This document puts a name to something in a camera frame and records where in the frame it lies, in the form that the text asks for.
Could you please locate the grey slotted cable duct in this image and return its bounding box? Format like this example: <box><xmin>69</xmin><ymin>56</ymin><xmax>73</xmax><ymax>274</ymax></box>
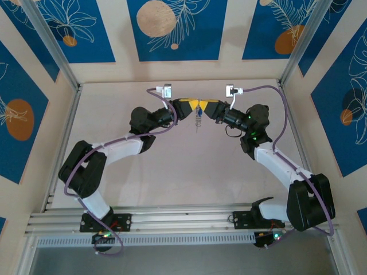
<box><xmin>36</xmin><ymin>233</ymin><xmax>257</xmax><ymax>248</ymax></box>

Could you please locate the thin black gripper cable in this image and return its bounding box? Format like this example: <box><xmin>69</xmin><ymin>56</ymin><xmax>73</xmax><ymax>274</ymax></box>
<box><xmin>225</xmin><ymin>125</ymin><xmax>245</xmax><ymax>139</ymax></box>

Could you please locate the aluminium table edge rail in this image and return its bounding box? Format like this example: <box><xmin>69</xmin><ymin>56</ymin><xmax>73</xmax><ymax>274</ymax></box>
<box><xmin>277</xmin><ymin>81</ymin><xmax>321</xmax><ymax>207</ymax></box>
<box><xmin>42</xmin><ymin>83</ymin><xmax>83</xmax><ymax>213</ymax></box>

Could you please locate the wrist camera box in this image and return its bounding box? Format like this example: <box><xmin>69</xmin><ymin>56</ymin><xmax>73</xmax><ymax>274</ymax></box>
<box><xmin>225</xmin><ymin>84</ymin><xmax>245</xmax><ymax>111</ymax></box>
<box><xmin>154</xmin><ymin>82</ymin><xmax>174</xmax><ymax>108</ymax></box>

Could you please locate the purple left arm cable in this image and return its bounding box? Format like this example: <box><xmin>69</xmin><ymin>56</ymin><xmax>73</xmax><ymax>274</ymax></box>
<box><xmin>63</xmin><ymin>87</ymin><xmax>176</xmax><ymax>257</ymax></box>

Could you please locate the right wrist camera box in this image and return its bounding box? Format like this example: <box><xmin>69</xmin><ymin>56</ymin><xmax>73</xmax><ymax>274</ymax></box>
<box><xmin>225</xmin><ymin>84</ymin><xmax>245</xmax><ymax>111</ymax></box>

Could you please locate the controller circuit board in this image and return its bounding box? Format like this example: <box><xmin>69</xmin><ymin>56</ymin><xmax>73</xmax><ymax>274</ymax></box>
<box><xmin>253</xmin><ymin>230</ymin><xmax>287</xmax><ymax>249</ymax></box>
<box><xmin>91</xmin><ymin>232</ymin><xmax>117</xmax><ymax>244</ymax></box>

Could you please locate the aluminium mounting rail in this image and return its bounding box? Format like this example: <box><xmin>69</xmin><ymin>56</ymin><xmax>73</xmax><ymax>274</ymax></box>
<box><xmin>24</xmin><ymin>203</ymin><xmax>341</xmax><ymax>237</ymax></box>

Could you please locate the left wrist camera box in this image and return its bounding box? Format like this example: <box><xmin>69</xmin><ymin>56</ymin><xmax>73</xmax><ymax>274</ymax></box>
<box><xmin>154</xmin><ymin>82</ymin><xmax>174</xmax><ymax>108</ymax></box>

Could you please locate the aluminium frame post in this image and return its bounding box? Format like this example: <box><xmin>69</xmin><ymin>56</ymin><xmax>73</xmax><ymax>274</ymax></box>
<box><xmin>277</xmin><ymin>0</ymin><xmax>335</xmax><ymax>87</ymax></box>
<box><xmin>15</xmin><ymin>233</ymin><xmax>40</xmax><ymax>275</ymax></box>
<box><xmin>20</xmin><ymin>0</ymin><xmax>83</xmax><ymax>91</ymax></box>
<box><xmin>325</xmin><ymin>229</ymin><xmax>352</xmax><ymax>275</ymax></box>

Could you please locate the silver carabiner keyring with chain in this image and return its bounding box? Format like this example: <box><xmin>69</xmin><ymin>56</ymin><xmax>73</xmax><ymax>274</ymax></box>
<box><xmin>193</xmin><ymin>105</ymin><xmax>204</xmax><ymax>134</ymax></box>

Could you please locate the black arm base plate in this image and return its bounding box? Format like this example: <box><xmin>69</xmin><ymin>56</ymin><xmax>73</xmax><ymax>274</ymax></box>
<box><xmin>79</xmin><ymin>213</ymin><xmax>132</xmax><ymax>233</ymax></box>
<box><xmin>232</xmin><ymin>211</ymin><xmax>286</xmax><ymax>230</ymax></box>

